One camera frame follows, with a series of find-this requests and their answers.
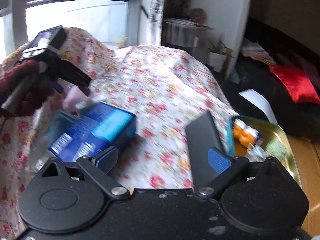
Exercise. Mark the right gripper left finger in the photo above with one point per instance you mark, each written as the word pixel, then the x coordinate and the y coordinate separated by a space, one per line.
pixel 96 170

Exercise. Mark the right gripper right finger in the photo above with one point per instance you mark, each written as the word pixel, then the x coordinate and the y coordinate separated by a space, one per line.
pixel 216 171

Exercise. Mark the green knitted ball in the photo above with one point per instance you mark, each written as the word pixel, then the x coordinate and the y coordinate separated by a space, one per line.
pixel 276 149

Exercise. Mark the dark red gloved hand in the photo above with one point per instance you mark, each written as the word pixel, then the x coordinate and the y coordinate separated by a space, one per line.
pixel 20 94

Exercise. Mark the mesh potpourri sachet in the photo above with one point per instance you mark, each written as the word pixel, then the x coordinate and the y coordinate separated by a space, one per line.
pixel 255 153

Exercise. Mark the orange white blue cloth bundle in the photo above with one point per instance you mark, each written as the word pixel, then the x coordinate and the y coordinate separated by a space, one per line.
pixel 246 135

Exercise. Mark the blue Tempo tissue pack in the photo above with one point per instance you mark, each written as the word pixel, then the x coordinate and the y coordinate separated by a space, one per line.
pixel 99 127

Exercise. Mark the gold metal tray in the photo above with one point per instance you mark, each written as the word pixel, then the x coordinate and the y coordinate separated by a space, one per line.
pixel 269 133

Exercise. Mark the white paper sheet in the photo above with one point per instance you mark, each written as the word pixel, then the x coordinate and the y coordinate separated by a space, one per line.
pixel 260 102

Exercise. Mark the floral tablecloth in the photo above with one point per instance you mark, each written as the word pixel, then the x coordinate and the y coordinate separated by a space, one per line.
pixel 165 88

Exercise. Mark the white potted plant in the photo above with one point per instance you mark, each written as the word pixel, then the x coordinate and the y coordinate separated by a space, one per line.
pixel 219 55

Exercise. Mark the red satin cushion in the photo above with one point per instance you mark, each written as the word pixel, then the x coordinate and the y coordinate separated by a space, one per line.
pixel 296 83

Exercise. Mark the patterned curtain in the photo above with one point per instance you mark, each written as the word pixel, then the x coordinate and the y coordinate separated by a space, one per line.
pixel 155 19

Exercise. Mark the folded towels stack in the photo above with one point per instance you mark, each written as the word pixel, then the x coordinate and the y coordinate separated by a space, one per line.
pixel 256 52

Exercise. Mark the black leather sofa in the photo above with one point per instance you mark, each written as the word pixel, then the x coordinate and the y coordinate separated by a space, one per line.
pixel 300 119

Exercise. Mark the glass shelf unit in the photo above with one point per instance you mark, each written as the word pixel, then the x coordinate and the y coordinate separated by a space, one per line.
pixel 185 34

